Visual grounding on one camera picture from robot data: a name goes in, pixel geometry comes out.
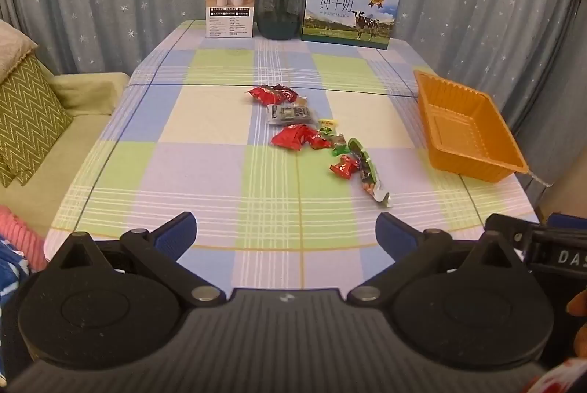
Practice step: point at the orange plastic tray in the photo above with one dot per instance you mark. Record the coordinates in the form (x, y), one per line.
(463, 131)

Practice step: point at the green candy packet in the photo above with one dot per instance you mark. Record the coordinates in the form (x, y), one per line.
(347, 147)

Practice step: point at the beige cushion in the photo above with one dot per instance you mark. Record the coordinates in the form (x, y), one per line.
(11, 46)

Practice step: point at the clear nut snack packet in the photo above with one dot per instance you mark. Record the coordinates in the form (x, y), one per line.
(291, 115)

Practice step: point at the beige sofa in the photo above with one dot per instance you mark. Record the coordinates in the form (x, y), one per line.
(82, 99)

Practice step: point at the red foil candy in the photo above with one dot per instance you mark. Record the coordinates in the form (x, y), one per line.
(291, 137)

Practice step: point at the plaid tablecloth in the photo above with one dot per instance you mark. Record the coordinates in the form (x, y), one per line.
(206, 191)

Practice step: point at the blue white cloth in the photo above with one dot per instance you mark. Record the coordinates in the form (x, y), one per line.
(11, 273)

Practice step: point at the blue milk carton box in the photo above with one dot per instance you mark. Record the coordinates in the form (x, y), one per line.
(348, 12)

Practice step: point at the red white printed clothing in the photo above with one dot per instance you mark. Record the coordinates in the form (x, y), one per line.
(559, 377)

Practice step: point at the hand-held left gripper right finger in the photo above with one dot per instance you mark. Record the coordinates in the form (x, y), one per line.
(396, 234)

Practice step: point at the brown wrapped candy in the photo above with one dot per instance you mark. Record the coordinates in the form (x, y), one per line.
(301, 101)
(339, 140)

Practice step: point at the small red candy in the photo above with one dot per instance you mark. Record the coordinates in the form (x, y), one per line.
(344, 167)

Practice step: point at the green zigzag cushion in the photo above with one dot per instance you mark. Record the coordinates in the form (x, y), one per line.
(27, 118)

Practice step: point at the white product box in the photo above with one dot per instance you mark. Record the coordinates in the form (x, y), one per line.
(229, 5)

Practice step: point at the yellow candy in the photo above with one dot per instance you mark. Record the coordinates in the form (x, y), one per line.
(328, 127)

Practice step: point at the long green snack packet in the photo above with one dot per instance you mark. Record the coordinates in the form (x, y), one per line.
(369, 173)

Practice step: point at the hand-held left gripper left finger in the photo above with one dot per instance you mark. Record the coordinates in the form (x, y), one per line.
(176, 234)

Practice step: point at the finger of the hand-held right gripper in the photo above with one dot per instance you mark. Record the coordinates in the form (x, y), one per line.
(566, 221)
(502, 225)

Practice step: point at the dark glass jar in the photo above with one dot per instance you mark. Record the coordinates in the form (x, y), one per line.
(279, 12)

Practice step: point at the pink cloth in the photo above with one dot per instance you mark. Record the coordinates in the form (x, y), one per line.
(20, 232)

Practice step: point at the person's right hand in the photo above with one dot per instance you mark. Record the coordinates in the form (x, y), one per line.
(580, 306)

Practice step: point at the large red snack packet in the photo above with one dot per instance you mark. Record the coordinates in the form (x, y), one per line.
(262, 95)

